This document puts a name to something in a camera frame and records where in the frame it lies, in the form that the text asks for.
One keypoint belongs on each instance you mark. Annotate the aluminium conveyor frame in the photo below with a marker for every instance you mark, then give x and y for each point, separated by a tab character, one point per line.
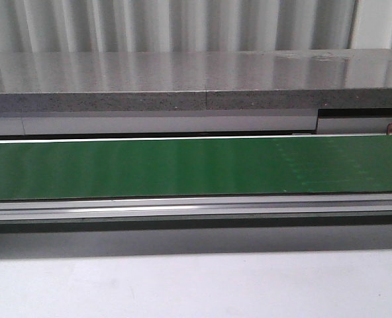
264	205

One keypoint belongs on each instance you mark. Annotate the grey speckled stone counter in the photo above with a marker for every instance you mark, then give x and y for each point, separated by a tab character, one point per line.
273	92

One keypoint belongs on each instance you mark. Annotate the green conveyor belt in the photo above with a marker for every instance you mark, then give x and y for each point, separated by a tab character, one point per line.
195	166

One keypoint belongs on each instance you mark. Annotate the white pleated curtain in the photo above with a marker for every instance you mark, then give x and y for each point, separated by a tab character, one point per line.
196	26

